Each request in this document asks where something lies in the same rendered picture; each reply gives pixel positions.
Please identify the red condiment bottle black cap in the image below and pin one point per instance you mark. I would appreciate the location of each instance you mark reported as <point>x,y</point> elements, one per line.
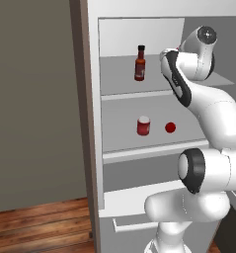
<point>140,67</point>

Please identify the white fridge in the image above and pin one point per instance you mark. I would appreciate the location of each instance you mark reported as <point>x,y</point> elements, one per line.
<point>122,33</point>

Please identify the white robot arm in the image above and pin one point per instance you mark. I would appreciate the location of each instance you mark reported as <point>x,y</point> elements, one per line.
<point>218,115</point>

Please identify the red round tomato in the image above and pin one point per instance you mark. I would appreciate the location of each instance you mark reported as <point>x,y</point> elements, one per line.
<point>170,127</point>

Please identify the white fridge shelf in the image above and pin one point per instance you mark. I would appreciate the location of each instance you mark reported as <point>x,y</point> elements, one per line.
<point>122,138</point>
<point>119,79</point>

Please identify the red can white lid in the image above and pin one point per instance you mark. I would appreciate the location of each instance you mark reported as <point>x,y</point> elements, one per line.
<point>143,126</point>

